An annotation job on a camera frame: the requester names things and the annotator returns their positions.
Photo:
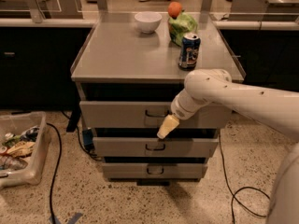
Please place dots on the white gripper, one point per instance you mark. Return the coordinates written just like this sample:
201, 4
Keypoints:
178, 110

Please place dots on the grey top drawer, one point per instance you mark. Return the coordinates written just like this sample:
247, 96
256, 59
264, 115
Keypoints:
106, 114

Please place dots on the grey drawer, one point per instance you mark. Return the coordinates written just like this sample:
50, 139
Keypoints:
106, 114
154, 170
154, 147

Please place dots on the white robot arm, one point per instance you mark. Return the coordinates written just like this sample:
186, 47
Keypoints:
274, 108

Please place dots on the grey drawer cabinet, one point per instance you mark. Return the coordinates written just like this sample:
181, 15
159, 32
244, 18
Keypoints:
119, 63

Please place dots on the grey middle drawer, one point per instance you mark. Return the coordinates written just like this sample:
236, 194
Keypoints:
154, 147

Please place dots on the grey bottom drawer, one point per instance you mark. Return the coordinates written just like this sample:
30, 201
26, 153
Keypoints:
154, 170

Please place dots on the blue soda can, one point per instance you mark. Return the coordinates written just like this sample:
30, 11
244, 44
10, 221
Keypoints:
189, 51

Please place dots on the blue power adapter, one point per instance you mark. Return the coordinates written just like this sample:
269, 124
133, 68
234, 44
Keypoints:
87, 136

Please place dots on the green chip bag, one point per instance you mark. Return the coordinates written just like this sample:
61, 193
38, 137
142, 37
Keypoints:
184, 23

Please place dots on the white bowl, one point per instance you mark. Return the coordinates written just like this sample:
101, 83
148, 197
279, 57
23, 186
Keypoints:
147, 21

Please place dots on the orange fruit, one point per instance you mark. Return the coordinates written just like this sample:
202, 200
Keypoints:
174, 9

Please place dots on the grey desk right background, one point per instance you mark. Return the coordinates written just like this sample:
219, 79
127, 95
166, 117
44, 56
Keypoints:
264, 10

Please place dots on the grey desk background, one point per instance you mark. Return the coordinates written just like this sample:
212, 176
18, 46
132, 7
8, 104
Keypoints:
264, 10
50, 9

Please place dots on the clear plastic bin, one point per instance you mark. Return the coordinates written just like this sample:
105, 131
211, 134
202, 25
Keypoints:
17, 124

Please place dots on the blue tape on floor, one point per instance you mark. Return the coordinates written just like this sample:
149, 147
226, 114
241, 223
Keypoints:
73, 220

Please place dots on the snack bags in bin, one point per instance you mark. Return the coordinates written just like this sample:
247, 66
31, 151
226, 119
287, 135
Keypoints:
16, 148

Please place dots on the grey desk left background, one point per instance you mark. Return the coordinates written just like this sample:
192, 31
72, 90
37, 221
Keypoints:
50, 9

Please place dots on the white counter rail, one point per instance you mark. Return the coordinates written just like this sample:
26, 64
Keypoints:
65, 23

